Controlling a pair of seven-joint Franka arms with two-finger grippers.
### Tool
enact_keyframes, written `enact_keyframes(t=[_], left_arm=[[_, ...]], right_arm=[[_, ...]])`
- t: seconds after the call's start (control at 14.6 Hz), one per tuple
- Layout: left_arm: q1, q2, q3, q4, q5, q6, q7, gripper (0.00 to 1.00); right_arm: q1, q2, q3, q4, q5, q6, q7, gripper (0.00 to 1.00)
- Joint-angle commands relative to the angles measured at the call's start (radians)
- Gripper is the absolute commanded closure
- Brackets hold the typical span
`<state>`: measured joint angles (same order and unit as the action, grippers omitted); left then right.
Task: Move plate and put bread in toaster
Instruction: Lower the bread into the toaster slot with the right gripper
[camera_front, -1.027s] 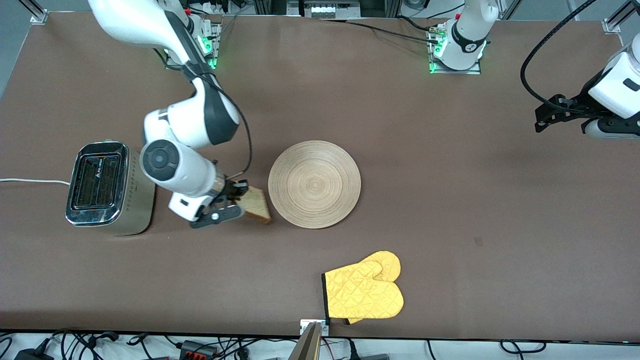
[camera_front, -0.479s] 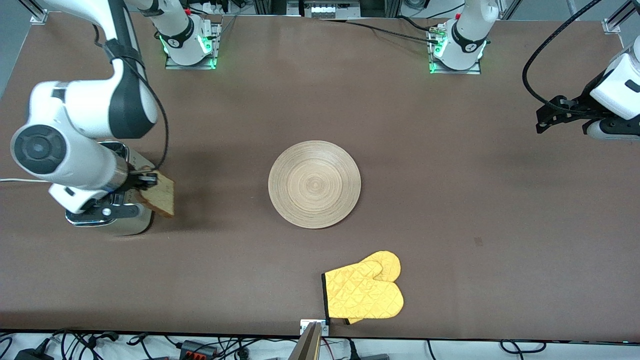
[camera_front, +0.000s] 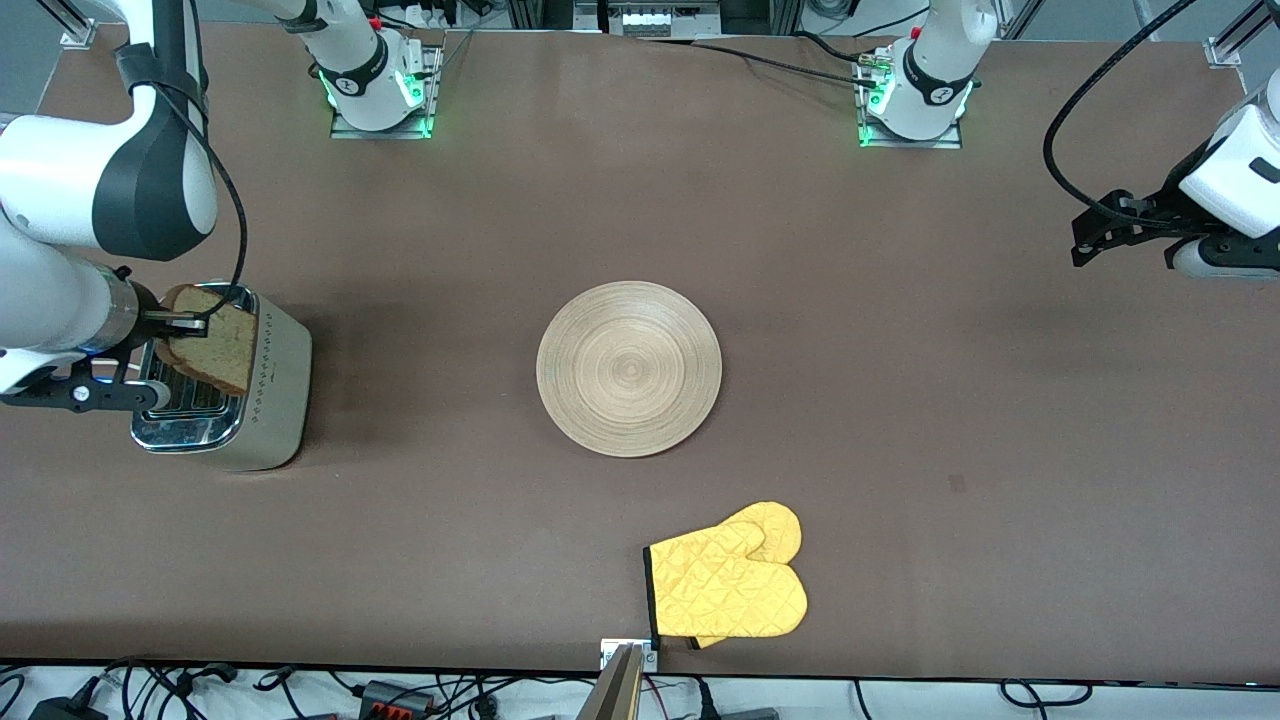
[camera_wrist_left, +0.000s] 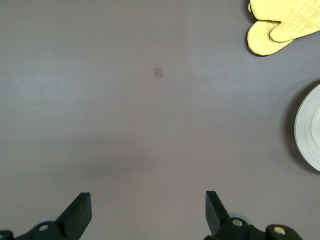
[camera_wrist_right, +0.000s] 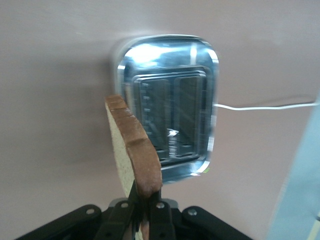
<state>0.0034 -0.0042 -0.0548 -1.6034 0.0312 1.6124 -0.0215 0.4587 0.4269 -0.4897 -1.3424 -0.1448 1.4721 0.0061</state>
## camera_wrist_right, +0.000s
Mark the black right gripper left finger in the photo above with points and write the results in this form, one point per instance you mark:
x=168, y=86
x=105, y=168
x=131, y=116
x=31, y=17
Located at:
x=120, y=220

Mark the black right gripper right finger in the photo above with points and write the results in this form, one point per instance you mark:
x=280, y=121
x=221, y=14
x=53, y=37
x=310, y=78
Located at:
x=161, y=222

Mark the bread slice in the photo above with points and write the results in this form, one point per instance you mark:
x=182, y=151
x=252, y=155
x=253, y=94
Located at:
x=140, y=150

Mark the silver two-slot toaster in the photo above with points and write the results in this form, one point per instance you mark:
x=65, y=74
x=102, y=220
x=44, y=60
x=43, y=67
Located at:
x=175, y=62

